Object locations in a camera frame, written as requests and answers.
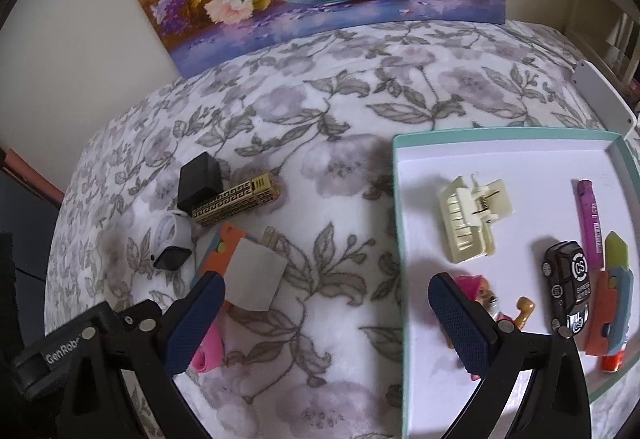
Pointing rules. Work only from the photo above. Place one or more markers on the black toy car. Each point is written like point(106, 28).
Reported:
point(570, 284)

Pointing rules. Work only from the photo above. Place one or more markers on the white shelf unit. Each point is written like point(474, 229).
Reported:
point(615, 29)

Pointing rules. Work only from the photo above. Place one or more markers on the cream hair claw clip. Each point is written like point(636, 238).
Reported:
point(470, 219)

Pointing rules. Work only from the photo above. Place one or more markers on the white wall charger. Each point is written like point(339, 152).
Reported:
point(255, 274)

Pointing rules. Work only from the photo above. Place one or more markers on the purple lighter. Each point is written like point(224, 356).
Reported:
point(591, 224)

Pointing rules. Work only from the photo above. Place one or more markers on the teal shallow cardboard tray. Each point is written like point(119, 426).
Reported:
point(530, 159)

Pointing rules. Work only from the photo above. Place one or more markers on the small pink doll toy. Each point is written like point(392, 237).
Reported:
point(487, 296)

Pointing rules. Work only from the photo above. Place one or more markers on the blue toy knife green blade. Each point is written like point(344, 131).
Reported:
point(612, 304)

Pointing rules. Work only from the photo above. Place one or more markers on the orange toy knife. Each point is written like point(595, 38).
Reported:
point(215, 246)

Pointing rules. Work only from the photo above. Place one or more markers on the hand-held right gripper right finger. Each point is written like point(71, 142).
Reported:
point(460, 324)

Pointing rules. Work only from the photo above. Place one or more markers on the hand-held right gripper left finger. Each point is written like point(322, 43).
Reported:
point(192, 324)

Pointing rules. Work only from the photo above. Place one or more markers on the gold patterned lighter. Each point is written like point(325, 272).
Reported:
point(235, 199)

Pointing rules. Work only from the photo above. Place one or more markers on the white smartwatch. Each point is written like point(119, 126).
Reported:
point(170, 239)

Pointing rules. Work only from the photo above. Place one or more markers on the orange white glue bottle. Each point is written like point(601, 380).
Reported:
point(612, 361)

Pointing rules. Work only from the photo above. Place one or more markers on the grey floral blanket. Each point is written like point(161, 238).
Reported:
point(325, 119)

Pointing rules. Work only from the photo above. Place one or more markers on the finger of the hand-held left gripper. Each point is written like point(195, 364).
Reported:
point(132, 311)

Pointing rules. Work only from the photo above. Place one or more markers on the small black cube box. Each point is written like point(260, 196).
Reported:
point(199, 181)

